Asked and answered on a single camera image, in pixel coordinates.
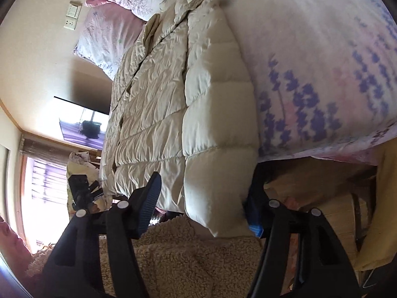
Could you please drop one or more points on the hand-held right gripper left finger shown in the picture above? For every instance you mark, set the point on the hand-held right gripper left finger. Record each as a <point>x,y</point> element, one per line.
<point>151,194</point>

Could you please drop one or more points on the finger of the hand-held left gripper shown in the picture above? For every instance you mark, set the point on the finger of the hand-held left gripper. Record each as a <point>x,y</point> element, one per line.
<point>96,191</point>

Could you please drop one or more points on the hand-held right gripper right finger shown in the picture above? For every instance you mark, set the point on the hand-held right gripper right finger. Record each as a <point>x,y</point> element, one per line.
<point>256,231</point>

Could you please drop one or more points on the cream quilted down blanket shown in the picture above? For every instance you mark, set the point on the cream quilted down blanket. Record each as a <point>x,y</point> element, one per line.
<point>155,115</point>

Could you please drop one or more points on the patterned cloth pile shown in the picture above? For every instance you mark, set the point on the patterned cloth pile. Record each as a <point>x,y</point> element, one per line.
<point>77,161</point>

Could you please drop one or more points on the window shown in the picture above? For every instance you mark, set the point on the window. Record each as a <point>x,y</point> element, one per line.
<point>46,192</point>

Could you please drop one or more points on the brown roller blind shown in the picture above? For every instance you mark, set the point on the brown roller blind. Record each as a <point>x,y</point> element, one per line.
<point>46,147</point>

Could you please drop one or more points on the black television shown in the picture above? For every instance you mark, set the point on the black television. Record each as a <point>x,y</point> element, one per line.
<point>74,127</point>

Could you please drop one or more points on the beige fleece garment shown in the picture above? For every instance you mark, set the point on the beige fleece garment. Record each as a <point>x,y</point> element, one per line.
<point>186,254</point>

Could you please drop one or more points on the yellow cloth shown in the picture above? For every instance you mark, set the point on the yellow cloth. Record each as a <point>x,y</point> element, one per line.
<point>384,208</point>

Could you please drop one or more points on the lavender print pillow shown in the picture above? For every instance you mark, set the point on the lavender print pillow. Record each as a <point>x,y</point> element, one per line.
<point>102,37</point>

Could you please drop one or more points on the pink floral bed sheet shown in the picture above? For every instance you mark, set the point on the pink floral bed sheet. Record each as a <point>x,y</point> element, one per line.
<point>310,52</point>

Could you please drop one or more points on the white wall socket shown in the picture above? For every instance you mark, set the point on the white wall socket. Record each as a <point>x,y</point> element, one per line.
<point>70,24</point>

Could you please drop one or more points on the white wall switch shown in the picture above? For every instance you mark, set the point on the white wall switch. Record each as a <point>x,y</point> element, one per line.
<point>73,9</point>

